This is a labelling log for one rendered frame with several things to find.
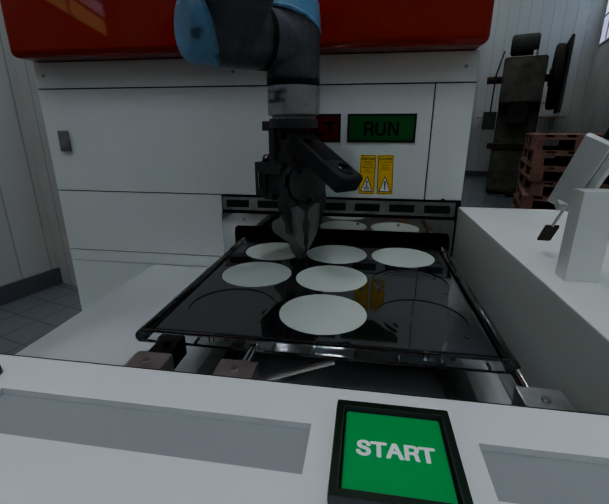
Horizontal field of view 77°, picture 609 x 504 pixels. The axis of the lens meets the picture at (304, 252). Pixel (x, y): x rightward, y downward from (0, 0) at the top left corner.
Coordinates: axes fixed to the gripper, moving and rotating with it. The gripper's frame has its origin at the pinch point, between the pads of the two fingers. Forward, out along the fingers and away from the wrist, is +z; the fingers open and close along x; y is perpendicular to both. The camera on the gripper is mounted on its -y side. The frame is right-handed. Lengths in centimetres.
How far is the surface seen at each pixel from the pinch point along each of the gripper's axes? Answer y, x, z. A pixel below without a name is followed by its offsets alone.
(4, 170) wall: 266, -3, 7
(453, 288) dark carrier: -22.0, -5.6, 1.4
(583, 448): -39.7, 22.2, -4.6
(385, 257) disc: -8.6, -10.2, 1.4
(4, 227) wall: 263, 4, 43
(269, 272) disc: -0.1, 7.4, 1.4
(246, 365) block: -17.0, 24.6, 0.6
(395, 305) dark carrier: -19.1, 3.9, 1.5
